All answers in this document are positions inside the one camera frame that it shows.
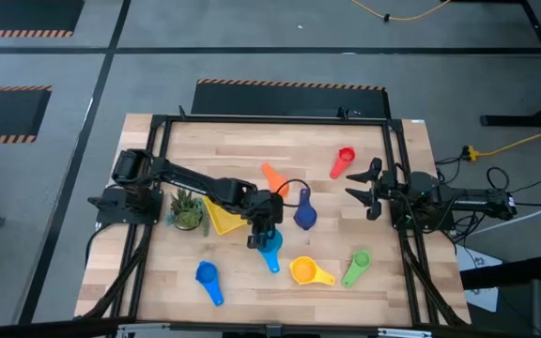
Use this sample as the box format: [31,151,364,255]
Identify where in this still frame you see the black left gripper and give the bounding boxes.
[245,189,286,250]

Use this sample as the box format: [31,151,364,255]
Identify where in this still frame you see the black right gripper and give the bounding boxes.
[345,157,415,222]

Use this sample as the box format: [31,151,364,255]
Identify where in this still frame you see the teal measuring cup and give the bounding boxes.
[256,228,285,275]

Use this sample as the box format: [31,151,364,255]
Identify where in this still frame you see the red measuring cup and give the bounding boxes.
[329,146,357,181]

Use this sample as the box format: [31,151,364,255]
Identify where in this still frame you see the navy purple measuring cup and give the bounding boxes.
[292,187,318,232]

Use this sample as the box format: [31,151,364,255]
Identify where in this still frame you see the yellow measuring cup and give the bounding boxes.
[288,255,337,287]

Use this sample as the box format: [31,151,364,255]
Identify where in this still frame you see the orange measuring cup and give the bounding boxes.
[259,161,291,199]

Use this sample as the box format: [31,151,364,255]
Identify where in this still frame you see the blue measuring cup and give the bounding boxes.
[194,260,225,308]

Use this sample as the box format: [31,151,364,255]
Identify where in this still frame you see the green measuring cup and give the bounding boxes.
[340,249,373,289]

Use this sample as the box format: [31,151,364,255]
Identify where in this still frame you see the yellow plastic basket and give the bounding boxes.
[202,194,249,237]

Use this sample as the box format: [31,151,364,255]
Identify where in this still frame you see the potted green succulent plant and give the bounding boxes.
[165,187,211,238]

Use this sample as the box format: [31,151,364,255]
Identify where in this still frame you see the black hazard-striped floor mat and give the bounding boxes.
[190,78,392,119]
[0,0,86,38]
[0,85,54,146]

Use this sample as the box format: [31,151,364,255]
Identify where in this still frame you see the white sheet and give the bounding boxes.
[456,243,502,314]

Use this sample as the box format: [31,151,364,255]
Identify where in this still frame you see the black table leg stand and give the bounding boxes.
[479,0,541,128]

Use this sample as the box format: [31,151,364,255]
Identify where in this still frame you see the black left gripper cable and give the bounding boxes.
[274,177,312,208]

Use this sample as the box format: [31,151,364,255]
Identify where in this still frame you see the black aluminium table frame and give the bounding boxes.
[75,105,471,330]

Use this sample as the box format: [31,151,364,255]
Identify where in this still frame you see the yellow power cable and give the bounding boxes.
[348,0,453,23]
[461,120,541,163]

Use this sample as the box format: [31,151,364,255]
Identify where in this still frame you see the black right cable bundle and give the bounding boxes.
[399,229,470,328]

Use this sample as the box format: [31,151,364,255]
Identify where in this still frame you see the black cable bundle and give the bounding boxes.
[399,229,470,328]
[82,223,154,320]

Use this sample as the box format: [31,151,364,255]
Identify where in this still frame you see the black left cable bundle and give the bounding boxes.
[82,223,154,320]

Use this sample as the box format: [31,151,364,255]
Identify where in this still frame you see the white cable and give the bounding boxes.
[462,194,541,238]

